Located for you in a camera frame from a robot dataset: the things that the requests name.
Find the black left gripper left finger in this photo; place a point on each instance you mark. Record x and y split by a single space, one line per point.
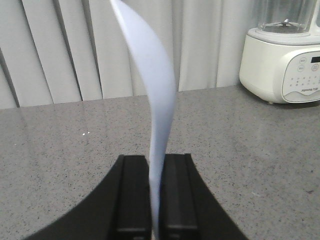
117 209

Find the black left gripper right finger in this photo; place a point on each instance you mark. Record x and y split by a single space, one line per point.
188 209

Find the light blue plastic spoon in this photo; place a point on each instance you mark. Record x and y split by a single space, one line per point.
157 73

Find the grey pleated curtain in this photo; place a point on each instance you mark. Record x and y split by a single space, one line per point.
61 51

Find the white blender with clear jar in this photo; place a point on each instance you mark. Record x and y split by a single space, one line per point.
281 55

